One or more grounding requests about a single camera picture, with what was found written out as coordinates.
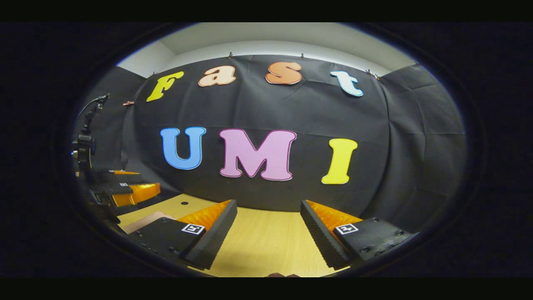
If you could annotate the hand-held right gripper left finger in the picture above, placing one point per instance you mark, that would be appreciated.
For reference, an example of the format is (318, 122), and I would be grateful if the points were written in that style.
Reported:
(218, 233)

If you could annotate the pink suitcase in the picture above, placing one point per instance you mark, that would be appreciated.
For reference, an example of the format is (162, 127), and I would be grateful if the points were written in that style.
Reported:
(145, 221)

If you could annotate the black backdrop cloth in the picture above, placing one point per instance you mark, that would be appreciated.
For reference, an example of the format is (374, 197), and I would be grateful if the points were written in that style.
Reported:
(395, 158)

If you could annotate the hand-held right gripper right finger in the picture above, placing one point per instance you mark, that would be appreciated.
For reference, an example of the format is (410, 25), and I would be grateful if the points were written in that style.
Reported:
(318, 237)

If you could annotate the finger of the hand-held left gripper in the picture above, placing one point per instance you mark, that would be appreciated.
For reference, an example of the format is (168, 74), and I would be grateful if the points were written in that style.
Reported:
(112, 177)
(108, 191)

